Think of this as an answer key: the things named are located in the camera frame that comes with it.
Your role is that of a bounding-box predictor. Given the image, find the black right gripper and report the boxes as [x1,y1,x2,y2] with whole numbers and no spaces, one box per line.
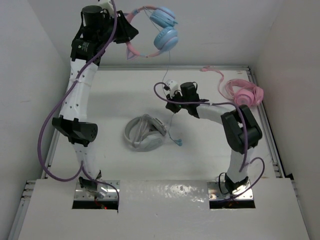
[166,89,189,114]

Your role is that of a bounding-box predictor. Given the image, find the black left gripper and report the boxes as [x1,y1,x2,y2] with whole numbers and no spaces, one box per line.
[97,11,137,46]

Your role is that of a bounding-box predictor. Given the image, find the light blue headphone cable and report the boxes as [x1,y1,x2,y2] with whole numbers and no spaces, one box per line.
[143,7,184,147]

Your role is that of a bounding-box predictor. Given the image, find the blue pink cat-ear headphones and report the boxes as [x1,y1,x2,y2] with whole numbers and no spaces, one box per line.
[125,5,179,61]

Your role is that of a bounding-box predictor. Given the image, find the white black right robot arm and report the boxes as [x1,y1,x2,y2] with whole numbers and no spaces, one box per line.
[163,80,263,195]

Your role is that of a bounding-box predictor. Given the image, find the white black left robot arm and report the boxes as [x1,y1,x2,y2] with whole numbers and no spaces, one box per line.
[52,5,139,192]

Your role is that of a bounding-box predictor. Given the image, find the white grey headphones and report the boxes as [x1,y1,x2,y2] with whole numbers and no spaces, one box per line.
[124,114,167,152]

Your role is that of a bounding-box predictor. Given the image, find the white front cover board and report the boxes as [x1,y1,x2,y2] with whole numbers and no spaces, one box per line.
[19,178,309,240]

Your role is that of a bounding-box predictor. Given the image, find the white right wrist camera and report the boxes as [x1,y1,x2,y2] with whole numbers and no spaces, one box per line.
[163,79,179,98]

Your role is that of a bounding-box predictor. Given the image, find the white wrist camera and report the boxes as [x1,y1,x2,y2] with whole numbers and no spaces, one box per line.
[98,0,114,13]
[163,79,179,98]

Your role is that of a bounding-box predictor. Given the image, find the pink headphone cable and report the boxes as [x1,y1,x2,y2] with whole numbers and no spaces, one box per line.
[201,66,233,100]

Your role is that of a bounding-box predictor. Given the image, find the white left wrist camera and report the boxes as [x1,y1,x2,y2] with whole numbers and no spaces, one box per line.
[98,0,114,13]

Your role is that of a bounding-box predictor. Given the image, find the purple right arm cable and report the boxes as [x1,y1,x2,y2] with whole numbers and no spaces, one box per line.
[153,82,266,201]

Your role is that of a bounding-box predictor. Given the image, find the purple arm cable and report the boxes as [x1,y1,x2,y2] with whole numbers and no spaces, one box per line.
[153,82,266,201]
[37,0,121,203]

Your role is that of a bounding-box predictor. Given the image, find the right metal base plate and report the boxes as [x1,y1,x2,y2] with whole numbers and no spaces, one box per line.
[207,180,255,201]

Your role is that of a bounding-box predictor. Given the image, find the metal base plate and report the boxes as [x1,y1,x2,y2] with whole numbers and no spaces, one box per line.
[207,180,255,201]
[73,181,120,201]

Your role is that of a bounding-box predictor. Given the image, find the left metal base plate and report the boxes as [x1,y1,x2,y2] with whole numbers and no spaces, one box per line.
[73,181,120,201]

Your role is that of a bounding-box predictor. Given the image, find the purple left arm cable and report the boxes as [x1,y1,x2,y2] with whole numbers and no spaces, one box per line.
[37,0,121,203]

